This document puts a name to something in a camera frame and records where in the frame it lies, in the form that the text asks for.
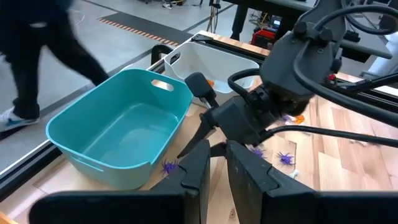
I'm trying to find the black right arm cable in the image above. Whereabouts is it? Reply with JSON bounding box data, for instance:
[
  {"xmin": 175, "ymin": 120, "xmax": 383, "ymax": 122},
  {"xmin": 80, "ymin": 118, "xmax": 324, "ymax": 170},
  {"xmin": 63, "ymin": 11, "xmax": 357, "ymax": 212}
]
[
  {"xmin": 292, "ymin": 4, "xmax": 398, "ymax": 128},
  {"xmin": 259, "ymin": 126, "xmax": 398, "ymax": 149}
]

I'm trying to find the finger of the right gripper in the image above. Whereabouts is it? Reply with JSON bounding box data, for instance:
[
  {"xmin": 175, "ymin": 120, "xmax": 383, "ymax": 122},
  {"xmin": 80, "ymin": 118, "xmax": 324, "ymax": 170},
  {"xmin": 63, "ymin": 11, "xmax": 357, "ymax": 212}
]
[
  {"xmin": 177, "ymin": 119, "xmax": 218, "ymax": 159},
  {"xmin": 210, "ymin": 142, "xmax": 228, "ymax": 157}
]

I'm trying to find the person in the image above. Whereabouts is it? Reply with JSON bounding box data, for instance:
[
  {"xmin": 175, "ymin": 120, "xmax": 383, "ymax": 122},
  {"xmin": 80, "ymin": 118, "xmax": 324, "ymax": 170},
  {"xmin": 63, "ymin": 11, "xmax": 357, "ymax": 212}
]
[{"xmin": 0, "ymin": 0, "xmax": 109, "ymax": 133}]

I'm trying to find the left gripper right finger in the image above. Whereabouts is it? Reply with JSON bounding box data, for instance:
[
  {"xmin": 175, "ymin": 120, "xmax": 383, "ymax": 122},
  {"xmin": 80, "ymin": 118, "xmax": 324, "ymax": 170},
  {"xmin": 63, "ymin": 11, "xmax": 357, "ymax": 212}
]
[{"xmin": 226, "ymin": 140, "xmax": 318, "ymax": 224}]

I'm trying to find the teal plastic bin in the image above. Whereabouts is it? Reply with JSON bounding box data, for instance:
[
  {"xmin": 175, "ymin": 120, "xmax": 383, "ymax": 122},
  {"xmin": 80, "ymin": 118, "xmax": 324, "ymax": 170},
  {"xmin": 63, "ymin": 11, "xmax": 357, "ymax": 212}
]
[{"xmin": 45, "ymin": 68, "xmax": 194, "ymax": 191}]

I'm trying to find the black workbench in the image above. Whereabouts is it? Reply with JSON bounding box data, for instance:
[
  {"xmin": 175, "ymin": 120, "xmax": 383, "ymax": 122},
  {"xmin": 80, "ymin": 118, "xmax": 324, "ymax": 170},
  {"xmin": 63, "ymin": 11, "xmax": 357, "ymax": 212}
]
[{"xmin": 223, "ymin": 0, "xmax": 394, "ymax": 60}]

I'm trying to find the white plastic bin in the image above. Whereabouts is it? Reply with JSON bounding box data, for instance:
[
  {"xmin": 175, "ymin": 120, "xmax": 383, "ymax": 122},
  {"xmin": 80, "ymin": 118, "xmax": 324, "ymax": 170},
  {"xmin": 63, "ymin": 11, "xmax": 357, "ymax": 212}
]
[{"xmin": 164, "ymin": 41, "xmax": 261, "ymax": 105}]

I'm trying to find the red toolbox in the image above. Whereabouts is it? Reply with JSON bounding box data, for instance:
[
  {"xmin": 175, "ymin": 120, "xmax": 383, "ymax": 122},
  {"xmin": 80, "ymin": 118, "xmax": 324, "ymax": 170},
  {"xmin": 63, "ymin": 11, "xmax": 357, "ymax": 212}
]
[{"xmin": 250, "ymin": 28, "xmax": 277, "ymax": 49}]

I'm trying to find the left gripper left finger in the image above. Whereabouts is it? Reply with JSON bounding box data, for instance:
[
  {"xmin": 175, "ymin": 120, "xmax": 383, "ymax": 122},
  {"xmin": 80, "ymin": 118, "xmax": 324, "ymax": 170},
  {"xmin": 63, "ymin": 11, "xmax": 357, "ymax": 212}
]
[{"xmin": 155, "ymin": 139, "xmax": 211, "ymax": 224}]

